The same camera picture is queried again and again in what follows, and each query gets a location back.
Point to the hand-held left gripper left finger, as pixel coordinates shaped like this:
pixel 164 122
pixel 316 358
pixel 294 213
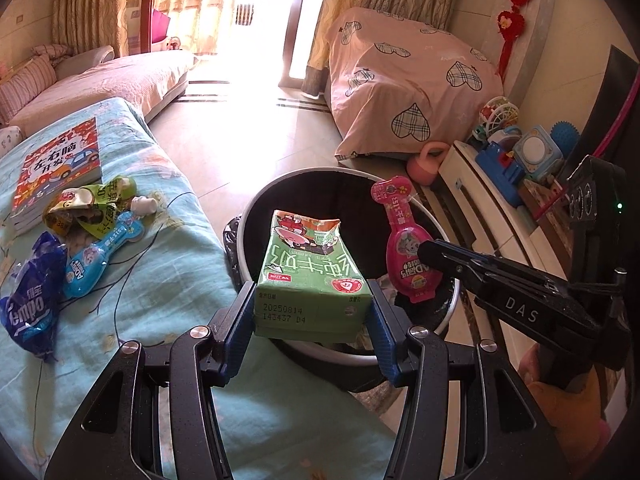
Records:
pixel 237 340

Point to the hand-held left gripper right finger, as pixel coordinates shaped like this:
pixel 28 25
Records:
pixel 382 340

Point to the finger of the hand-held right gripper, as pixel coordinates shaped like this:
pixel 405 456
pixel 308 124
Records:
pixel 460 275
pixel 500 265

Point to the pink bottle-shaped drink packet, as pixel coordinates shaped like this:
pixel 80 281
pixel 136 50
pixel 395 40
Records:
pixel 407 245

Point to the green milk carton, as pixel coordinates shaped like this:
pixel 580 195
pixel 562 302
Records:
pixel 305 280

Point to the round black trash bin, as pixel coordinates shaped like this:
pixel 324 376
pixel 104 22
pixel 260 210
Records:
pixel 320 190

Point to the person's right hand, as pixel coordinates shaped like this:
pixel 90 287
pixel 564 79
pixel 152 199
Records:
pixel 565 420

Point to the blue toy truck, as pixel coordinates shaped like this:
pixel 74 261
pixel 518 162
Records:
pixel 500 170

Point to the pink kettlebell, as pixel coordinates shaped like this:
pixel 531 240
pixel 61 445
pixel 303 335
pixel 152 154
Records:
pixel 427 165

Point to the white and blue toy cube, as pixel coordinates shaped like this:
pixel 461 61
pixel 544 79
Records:
pixel 537 152

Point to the blue spiky ball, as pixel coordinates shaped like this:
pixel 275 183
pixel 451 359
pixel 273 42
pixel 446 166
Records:
pixel 565 135

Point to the crumpled white tissue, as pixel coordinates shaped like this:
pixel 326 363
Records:
pixel 142 205

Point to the blue bottle-shaped drink packet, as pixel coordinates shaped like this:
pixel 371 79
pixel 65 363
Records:
pixel 95 255

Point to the pink hoop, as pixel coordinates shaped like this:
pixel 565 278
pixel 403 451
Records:
pixel 617 120

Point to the pink heart print cover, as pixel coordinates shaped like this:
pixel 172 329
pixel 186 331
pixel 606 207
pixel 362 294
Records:
pixel 400 85

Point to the green and yellow snack wrapper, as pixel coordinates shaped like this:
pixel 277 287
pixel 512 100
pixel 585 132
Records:
pixel 85 205

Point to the black television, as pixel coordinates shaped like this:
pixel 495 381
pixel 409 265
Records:
pixel 607 90

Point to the blue snack wrapper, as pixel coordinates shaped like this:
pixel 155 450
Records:
pixel 30 300

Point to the stack of picture books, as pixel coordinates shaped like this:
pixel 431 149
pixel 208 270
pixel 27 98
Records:
pixel 60 165

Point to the sofa with floral cover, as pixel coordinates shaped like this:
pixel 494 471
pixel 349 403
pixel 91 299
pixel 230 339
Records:
pixel 125 80

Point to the white radiator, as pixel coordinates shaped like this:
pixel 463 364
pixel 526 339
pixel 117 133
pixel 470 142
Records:
pixel 244 14

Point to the striped pink pillow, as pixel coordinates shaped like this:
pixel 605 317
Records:
pixel 27 85

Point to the plaid pillow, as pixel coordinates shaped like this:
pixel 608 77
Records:
pixel 50 52

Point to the red heart wall decoration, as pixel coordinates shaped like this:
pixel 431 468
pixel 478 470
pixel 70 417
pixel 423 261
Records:
pixel 515 15

